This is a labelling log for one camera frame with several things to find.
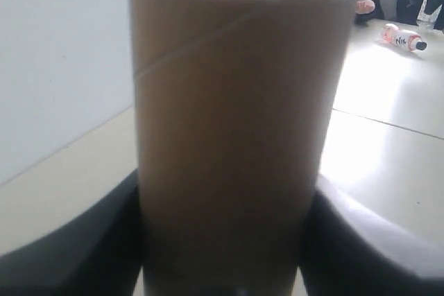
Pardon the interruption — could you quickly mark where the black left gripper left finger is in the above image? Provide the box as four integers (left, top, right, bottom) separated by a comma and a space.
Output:
1, 172, 142, 295

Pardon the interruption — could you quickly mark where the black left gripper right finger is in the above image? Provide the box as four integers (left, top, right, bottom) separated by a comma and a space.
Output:
299, 177, 443, 295

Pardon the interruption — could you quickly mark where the brown cardboard tube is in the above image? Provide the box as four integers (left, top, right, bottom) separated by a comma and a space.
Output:
130, 0, 356, 295

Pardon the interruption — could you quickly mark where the pink plastic bottle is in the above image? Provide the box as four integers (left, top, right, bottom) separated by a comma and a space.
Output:
380, 23, 427, 51

